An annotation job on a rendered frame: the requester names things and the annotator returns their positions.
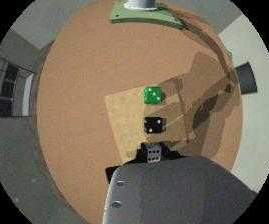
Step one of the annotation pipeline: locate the white die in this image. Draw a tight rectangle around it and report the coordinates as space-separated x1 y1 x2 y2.
145 143 162 162

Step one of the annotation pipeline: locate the green die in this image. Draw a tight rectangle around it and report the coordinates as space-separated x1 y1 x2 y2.
144 86 162 104

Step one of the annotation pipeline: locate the tan square mat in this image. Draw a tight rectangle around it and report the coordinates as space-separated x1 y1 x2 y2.
104 81 187 164

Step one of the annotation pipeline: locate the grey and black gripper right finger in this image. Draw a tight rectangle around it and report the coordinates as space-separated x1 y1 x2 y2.
158 142 189 162

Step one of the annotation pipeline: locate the black die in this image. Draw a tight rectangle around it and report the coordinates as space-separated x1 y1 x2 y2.
144 117 162 134

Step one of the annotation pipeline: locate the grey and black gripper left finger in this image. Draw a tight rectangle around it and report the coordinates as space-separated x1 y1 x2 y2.
105 143 148 185

